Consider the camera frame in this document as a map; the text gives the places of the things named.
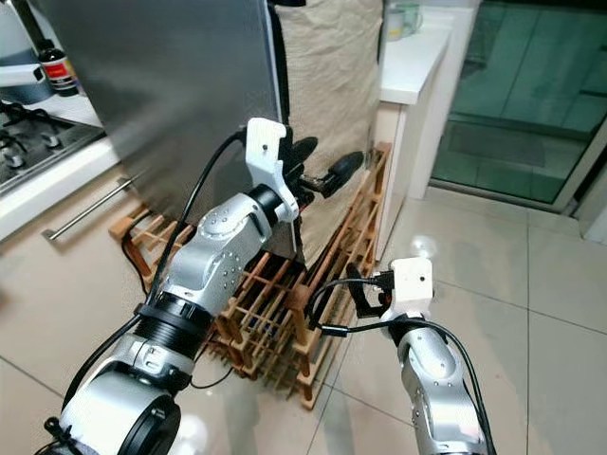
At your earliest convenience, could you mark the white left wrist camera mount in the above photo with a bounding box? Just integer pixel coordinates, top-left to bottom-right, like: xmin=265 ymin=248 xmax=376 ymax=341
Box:
xmin=245 ymin=118 xmax=300 ymax=224

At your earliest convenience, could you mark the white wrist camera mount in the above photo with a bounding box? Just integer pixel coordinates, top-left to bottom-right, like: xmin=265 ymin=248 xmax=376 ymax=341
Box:
xmin=245 ymin=118 xmax=300 ymax=224
xmin=387 ymin=256 xmax=435 ymax=321

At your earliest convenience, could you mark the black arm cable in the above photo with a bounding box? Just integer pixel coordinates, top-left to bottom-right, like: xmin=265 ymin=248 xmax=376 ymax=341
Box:
xmin=47 ymin=131 xmax=248 ymax=455
xmin=305 ymin=275 xmax=499 ymax=455

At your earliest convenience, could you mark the dark sauce bottle red label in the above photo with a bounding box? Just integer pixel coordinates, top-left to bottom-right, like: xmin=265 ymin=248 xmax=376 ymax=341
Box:
xmin=36 ymin=43 xmax=81 ymax=99

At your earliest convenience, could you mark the wrinkled beige curtain cloth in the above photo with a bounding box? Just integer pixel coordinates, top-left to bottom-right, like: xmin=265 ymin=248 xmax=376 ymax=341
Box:
xmin=275 ymin=0 xmax=385 ymax=266

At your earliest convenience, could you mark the steel drawer handle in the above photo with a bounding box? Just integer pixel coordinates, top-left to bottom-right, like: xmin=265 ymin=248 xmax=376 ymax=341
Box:
xmin=43 ymin=175 xmax=134 ymax=241

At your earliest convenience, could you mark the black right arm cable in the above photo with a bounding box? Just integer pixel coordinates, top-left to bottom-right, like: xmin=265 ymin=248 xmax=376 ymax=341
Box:
xmin=305 ymin=275 xmax=499 ymax=455

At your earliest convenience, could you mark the clear glass mug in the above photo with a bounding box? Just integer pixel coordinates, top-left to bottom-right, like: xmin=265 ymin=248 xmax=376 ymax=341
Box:
xmin=384 ymin=0 xmax=423 ymax=41

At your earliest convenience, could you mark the beige kitchen base cabinet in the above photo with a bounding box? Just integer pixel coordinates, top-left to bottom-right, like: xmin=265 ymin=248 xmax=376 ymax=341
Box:
xmin=0 ymin=90 xmax=153 ymax=323

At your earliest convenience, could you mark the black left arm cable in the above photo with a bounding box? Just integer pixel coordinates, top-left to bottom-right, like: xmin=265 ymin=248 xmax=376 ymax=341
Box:
xmin=47 ymin=131 xmax=248 ymax=455

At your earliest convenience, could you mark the brushed steel fridge door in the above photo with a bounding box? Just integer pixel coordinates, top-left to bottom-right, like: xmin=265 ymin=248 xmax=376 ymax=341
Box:
xmin=30 ymin=0 xmax=290 ymax=257

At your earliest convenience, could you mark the wooden wine rack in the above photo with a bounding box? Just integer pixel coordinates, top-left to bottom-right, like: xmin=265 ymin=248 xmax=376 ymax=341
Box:
xmin=109 ymin=142 xmax=395 ymax=410

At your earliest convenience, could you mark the green tinted glass door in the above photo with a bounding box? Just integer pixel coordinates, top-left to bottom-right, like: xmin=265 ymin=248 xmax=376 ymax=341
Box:
xmin=429 ymin=0 xmax=607 ymax=214

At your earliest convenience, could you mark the white pot with handle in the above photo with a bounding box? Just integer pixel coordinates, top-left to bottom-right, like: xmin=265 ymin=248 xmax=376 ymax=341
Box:
xmin=0 ymin=0 xmax=48 ymax=105

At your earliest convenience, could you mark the white counter cabinet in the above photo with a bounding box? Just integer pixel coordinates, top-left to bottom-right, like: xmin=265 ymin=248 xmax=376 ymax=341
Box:
xmin=377 ymin=8 xmax=480 ymax=200

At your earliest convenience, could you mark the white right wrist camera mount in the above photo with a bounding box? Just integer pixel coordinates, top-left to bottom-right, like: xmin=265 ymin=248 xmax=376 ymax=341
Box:
xmin=387 ymin=256 xmax=435 ymax=321

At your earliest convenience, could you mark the black gas hob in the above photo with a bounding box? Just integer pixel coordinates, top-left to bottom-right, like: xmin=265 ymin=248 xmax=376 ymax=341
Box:
xmin=0 ymin=100 xmax=107 ymax=191

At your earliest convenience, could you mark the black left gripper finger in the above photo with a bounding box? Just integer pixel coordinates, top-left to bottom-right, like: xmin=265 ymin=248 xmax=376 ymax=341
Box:
xmin=290 ymin=136 xmax=320 ymax=177
xmin=328 ymin=151 xmax=366 ymax=197

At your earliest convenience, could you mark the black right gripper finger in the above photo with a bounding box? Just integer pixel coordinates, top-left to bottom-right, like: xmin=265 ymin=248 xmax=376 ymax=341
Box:
xmin=347 ymin=265 xmax=378 ymax=319

